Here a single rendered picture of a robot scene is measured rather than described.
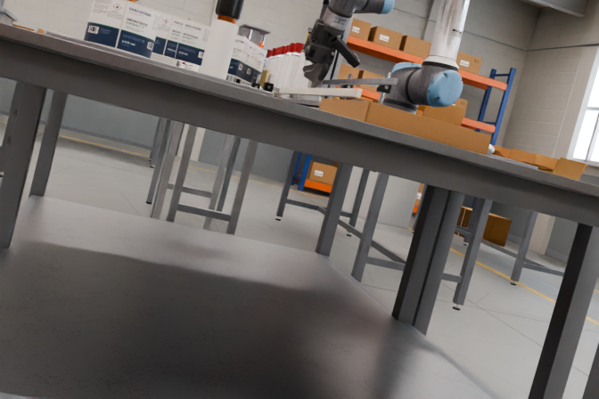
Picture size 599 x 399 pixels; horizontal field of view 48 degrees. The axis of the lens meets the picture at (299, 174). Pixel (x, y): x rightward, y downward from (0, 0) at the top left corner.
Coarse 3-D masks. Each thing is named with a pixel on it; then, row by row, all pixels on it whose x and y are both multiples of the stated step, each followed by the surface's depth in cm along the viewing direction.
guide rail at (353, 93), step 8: (280, 88) 227; (288, 88) 216; (296, 88) 207; (304, 88) 198; (312, 88) 189; (320, 88) 182; (328, 88) 175; (336, 88) 169; (344, 88) 163; (352, 88) 157; (336, 96) 170; (344, 96) 162; (352, 96) 156; (360, 96) 154
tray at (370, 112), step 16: (336, 112) 137; (352, 112) 128; (368, 112) 121; (384, 112) 122; (400, 112) 123; (400, 128) 123; (416, 128) 124; (432, 128) 125; (448, 128) 126; (464, 128) 126; (448, 144) 126; (464, 144) 127; (480, 144) 128
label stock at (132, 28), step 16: (96, 0) 194; (112, 0) 192; (96, 16) 193; (112, 16) 192; (128, 16) 192; (144, 16) 195; (96, 32) 193; (112, 32) 192; (128, 32) 193; (144, 32) 196; (112, 48) 192; (128, 48) 194; (144, 48) 198
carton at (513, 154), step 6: (498, 150) 678; (504, 150) 679; (510, 150) 680; (516, 150) 641; (504, 156) 679; (510, 156) 642; (516, 156) 642; (522, 156) 643; (528, 156) 644; (534, 156) 645; (522, 162) 645
